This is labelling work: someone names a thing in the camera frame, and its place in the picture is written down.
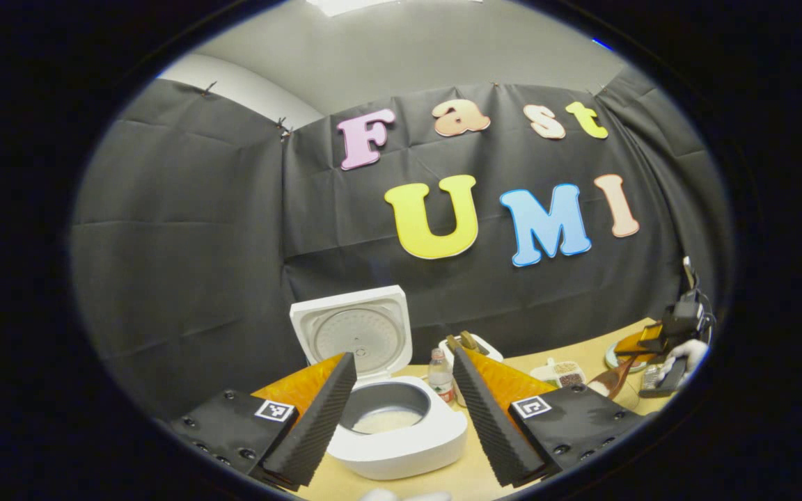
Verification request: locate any pale green plate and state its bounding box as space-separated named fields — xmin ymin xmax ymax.
xmin=604 ymin=342 xmax=652 ymax=374

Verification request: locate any white divided grain dish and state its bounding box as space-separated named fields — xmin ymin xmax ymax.
xmin=530 ymin=358 xmax=587 ymax=389

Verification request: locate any white toaster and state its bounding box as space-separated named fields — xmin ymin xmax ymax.
xmin=439 ymin=335 xmax=505 ymax=408

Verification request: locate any small clear bottle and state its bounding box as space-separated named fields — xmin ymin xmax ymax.
xmin=427 ymin=348 xmax=456 ymax=406

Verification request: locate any brown wooden spoon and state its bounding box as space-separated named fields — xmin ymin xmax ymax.
xmin=588 ymin=355 xmax=642 ymax=399

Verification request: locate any white rice cooker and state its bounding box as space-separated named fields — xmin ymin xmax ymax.
xmin=290 ymin=285 xmax=469 ymax=481

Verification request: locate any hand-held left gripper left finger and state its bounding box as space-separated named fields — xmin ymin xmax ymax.
xmin=168 ymin=351 xmax=359 ymax=491

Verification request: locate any long ceiling light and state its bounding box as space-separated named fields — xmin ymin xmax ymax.
xmin=307 ymin=0 xmax=402 ymax=16

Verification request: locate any black backdrop cloth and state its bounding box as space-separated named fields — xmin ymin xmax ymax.
xmin=70 ymin=66 xmax=732 ymax=418

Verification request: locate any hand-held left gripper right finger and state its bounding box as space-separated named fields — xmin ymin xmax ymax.
xmin=451 ymin=347 xmax=645 ymax=488

